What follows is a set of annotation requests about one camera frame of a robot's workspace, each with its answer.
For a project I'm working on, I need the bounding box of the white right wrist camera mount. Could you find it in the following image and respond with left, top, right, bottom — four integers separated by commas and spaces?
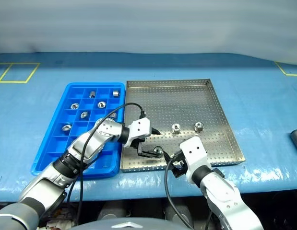
179, 136, 209, 179

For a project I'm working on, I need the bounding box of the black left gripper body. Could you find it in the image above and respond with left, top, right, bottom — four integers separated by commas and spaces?
131, 134, 153, 151

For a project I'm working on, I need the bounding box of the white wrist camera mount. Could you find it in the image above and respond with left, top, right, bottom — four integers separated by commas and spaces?
179, 136, 209, 179
123, 117, 152, 148

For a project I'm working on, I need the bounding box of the perforated steel tray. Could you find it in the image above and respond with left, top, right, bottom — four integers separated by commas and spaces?
119, 78, 246, 173

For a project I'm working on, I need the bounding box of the grey rounded housing under table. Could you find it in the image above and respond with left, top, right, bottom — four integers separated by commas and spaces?
162, 201, 194, 223
97, 201, 132, 220

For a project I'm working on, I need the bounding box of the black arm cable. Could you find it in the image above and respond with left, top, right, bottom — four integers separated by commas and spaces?
66, 102, 148, 227
164, 157, 226, 230

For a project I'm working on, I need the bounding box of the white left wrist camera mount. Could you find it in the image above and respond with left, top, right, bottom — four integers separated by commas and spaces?
123, 117, 152, 148

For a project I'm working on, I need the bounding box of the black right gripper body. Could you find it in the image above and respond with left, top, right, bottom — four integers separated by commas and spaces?
172, 150, 187, 178

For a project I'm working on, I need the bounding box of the grey robot torso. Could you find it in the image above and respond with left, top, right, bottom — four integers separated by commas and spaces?
76, 217, 187, 230

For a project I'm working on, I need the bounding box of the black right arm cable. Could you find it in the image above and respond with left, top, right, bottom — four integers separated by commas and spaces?
164, 157, 226, 230

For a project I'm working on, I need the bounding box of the blue plastic compartment tray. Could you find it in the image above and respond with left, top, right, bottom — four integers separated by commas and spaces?
30, 82, 126, 178

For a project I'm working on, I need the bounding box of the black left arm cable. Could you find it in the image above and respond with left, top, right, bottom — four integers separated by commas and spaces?
66, 102, 148, 227

